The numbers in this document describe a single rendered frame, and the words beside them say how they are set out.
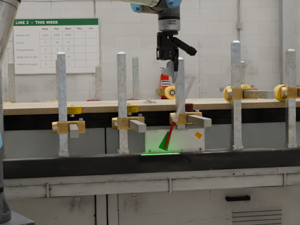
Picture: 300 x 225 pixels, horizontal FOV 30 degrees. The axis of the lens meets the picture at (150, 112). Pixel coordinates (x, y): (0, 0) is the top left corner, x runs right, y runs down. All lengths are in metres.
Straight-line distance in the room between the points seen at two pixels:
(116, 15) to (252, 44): 2.37
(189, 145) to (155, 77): 7.16
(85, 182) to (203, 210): 0.64
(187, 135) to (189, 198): 0.42
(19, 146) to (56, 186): 0.29
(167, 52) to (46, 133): 0.68
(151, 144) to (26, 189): 0.56
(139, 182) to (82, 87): 7.15
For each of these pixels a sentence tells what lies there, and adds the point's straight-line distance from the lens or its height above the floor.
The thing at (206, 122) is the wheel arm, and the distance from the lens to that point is 2.12.
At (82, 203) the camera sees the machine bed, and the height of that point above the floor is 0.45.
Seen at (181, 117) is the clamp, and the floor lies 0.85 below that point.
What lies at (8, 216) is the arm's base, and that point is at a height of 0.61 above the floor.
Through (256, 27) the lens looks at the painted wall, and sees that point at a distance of 9.89.
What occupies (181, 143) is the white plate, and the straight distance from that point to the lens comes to 2.40.
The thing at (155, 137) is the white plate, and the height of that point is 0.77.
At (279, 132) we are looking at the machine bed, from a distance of 2.77.
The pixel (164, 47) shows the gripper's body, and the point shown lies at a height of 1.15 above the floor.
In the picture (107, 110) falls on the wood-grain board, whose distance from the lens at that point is 2.51.
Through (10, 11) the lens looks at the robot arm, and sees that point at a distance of 1.93.
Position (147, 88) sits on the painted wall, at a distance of 9.53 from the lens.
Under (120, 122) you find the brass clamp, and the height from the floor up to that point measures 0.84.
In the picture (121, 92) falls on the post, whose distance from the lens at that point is 2.36.
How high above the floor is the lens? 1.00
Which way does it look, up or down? 3 degrees down
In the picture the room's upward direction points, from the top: 1 degrees counter-clockwise
